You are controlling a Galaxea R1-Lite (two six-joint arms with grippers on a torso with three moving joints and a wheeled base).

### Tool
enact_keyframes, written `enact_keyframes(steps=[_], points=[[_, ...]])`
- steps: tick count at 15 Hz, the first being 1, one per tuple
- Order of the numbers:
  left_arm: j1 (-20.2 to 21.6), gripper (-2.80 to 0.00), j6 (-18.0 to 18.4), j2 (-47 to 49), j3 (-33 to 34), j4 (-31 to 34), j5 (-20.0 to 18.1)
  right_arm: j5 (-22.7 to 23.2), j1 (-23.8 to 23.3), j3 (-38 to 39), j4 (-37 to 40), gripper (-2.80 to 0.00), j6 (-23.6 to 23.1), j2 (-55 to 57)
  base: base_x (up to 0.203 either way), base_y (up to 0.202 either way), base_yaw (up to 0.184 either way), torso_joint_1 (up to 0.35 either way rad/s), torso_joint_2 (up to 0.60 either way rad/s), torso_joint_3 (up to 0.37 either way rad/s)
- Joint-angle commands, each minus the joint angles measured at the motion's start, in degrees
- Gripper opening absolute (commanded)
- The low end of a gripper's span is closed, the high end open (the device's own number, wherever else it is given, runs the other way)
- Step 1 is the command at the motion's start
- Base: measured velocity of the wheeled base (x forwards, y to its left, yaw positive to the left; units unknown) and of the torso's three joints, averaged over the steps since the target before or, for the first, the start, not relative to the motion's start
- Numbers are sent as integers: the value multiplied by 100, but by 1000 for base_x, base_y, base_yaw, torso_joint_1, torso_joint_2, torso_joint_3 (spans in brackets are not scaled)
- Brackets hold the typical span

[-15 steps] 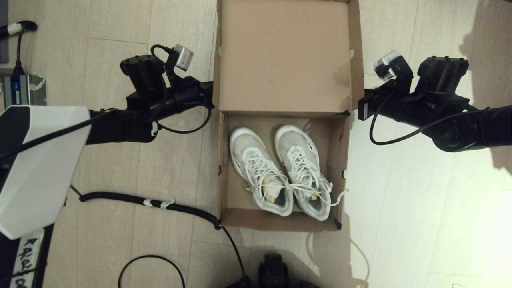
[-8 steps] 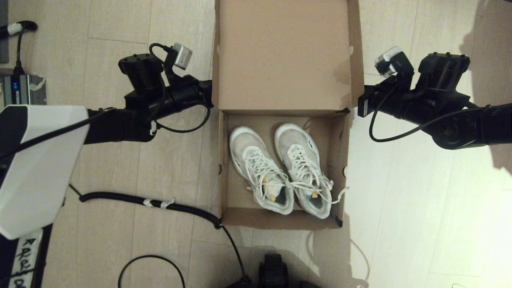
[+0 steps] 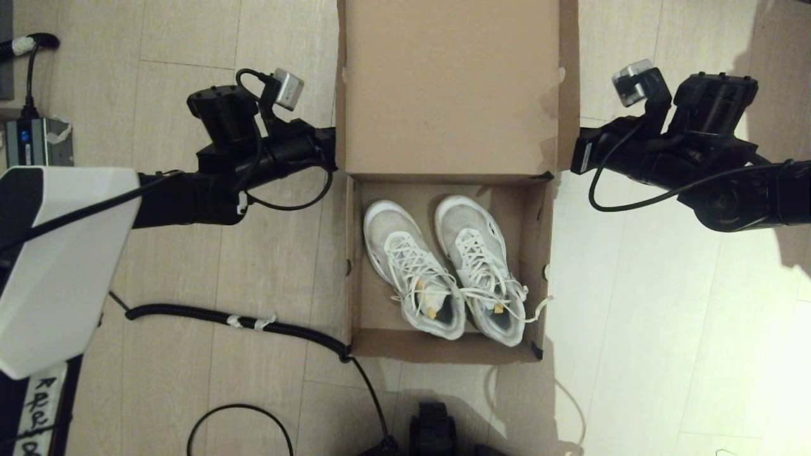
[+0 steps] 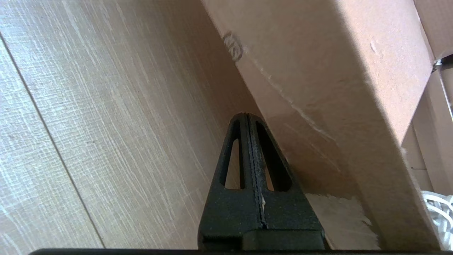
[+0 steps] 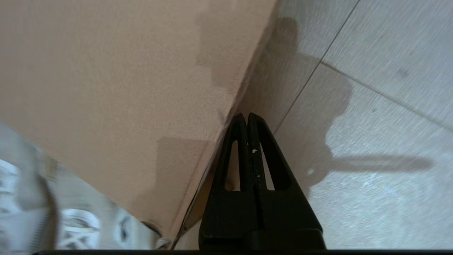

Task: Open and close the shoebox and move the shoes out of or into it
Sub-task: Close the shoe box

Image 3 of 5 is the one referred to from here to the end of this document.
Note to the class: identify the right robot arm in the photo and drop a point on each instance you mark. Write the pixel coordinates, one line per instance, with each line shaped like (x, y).
(747, 202)

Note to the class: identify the dark grey panel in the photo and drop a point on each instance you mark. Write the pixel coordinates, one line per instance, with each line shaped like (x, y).
(5, 50)

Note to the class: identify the grey power supply box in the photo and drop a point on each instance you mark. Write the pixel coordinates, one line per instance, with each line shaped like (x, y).
(38, 142)

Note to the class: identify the brown cardboard shoe box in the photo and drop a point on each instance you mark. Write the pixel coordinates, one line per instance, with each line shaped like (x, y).
(450, 82)

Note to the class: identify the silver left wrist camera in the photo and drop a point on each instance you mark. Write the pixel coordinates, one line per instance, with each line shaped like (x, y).
(288, 88)

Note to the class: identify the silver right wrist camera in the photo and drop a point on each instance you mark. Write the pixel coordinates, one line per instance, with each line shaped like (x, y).
(633, 82)

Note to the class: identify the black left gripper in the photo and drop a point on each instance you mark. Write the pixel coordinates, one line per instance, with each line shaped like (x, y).
(225, 117)

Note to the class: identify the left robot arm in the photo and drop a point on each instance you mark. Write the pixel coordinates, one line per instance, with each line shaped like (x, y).
(63, 272)

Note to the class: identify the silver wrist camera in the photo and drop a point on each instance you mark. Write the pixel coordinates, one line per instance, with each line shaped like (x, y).
(288, 88)
(633, 82)

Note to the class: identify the black robot torso part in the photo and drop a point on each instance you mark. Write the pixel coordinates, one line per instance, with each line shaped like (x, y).
(434, 430)

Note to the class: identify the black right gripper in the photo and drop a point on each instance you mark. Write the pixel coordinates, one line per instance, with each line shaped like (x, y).
(716, 104)

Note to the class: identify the white sneaker orange insole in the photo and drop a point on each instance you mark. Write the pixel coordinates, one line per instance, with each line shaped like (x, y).
(389, 228)

